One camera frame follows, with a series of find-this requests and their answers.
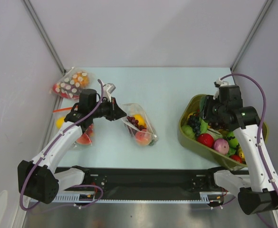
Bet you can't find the left aluminium frame post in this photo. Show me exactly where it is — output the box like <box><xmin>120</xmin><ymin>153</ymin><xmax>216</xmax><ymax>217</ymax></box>
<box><xmin>21</xmin><ymin>0</ymin><xmax>66</xmax><ymax>75</ymax></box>

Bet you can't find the fake peach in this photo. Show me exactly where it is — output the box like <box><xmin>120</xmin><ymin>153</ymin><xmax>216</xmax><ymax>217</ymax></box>
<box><xmin>135</xmin><ymin>131</ymin><xmax>152</xmax><ymax>146</ymax></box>

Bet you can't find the olive green plastic bin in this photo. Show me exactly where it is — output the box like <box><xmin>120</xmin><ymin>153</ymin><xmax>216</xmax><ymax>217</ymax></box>
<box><xmin>178</xmin><ymin>94</ymin><xmax>269</xmax><ymax>171</ymax></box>

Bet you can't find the yellow fake lemon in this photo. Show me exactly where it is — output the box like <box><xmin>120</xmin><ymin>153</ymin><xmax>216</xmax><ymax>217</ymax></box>
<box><xmin>55</xmin><ymin>116</ymin><xmax>65</xmax><ymax>129</ymax></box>

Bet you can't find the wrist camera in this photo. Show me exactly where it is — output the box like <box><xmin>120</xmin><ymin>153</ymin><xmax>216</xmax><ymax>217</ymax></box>
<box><xmin>103</xmin><ymin>83</ymin><xmax>116</xmax><ymax>102</ymax></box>
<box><xmin>213</xmin><ymin>77</ymin><xmax>230</xmax><ymax>100</ymax></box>

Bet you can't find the red fake apple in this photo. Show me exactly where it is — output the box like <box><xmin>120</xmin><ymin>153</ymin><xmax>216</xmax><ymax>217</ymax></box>
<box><xmin>196</xmin><ymin>133</ymin><xmax>214</xmax><ymax>148</ymax></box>

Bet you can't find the red fake tomato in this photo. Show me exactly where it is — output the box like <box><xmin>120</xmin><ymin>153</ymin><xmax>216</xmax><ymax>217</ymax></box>
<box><xmin>230</xmin><ymin>154</ymin><xmax>242</xmax><ymax>163</ymax></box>

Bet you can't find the green fake lettuce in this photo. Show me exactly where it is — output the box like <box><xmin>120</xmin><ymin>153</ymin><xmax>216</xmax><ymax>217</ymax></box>
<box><xmin>182</xmin><ymin>125</ymin><xmax>196</xmax><ymax>140</ymax></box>

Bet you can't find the green fake cucumber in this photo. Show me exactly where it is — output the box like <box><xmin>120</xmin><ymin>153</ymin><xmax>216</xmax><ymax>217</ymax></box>
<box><xmin>199</xmin><ymin>96</ymin><xmax>206</xmax><ymax>119</ymax></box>

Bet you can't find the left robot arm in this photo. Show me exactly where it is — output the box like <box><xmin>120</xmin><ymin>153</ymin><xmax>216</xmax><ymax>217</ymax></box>
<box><xmin>18</xmin><ymin>84</ymin><xmax>126</xmax><ymax>204</ymax></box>

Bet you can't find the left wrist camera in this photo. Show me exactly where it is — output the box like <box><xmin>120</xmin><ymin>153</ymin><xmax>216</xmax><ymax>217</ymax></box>
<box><xmin>103</xmin><ymin>83</ymin><xmax>116</xmax><ymax>102</ymax></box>

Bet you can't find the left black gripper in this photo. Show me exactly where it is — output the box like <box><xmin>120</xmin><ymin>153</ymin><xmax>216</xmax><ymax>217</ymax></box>
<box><xmin>90</xmin><ymin>96</ymin><xmax>126</xmax><ymax>121</ymax></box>

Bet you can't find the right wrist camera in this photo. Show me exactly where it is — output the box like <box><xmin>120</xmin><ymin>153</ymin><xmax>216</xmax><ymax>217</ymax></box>
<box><xmin>213</xmin><ymin>77</ymin><xmax>230</xmax><ymax>100</ymax></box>

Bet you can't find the polka dot zip bag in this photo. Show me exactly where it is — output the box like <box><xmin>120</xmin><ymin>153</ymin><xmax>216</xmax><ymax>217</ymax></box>
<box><xmin>50</xmin><ymin>67</ymin><xmax>95</xmax><ymax>100</ymax></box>
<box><xmin>121</xmin><ymin>103</ymin><xmax>159</xmax><ymax>146</ymax></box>

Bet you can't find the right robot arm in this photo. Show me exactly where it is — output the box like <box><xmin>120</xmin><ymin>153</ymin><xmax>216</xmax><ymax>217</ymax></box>
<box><xmin>201</xmin><ymin>85</ymin><xmax>278</xmax><ymax>215</ymax></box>

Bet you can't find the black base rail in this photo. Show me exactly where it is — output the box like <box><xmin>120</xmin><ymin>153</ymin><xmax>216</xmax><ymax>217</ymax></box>
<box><xmin>65</xmin><ymin>167</ymin><xmax>228</xmax><ymax>201</ymax></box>

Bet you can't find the aluminium frame post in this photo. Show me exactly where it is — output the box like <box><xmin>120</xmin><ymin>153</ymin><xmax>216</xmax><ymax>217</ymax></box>
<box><xmin>21</xmin><ymin>0</ymin><xmax>66</xmax><ymax>75</ymax></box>
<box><xmin>230</xmin><ymin>0</ymin><xmax>274</xmax><ymax>72</ymax></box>

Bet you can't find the pink fake onion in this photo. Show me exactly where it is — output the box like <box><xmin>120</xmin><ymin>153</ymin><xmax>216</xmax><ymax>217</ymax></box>
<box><xmin>213</xmin><ymin>138</ymin><xmax>230</xmax><ymax>155</ymax></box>

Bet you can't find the red fake grape bunch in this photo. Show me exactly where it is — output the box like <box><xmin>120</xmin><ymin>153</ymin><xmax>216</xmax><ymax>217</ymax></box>
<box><xmin>127</xmin><ymin>114</ymin><xmax>147</xmax><ymax>130</ymax></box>

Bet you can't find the right aluminium frame post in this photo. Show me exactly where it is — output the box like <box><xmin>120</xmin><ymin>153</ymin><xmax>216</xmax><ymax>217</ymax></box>
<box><xmin>230</xmin><ymin>0</ymin><xmax>274</xmax><ymax>72</ymax></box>

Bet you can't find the orange zipper clear bag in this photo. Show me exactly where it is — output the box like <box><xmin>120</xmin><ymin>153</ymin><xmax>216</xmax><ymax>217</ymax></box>
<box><xmin>52</xmin><ymin>107</ymin><xmax>94</xmax><ymax>147</ymax></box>

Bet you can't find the dark fake grape bunch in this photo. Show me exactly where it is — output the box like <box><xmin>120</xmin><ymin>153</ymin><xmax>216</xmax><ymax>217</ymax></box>
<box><xmin>187</xmin><ymin>115</ymin><xmax>201</xmax><ymax>137</ymax></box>

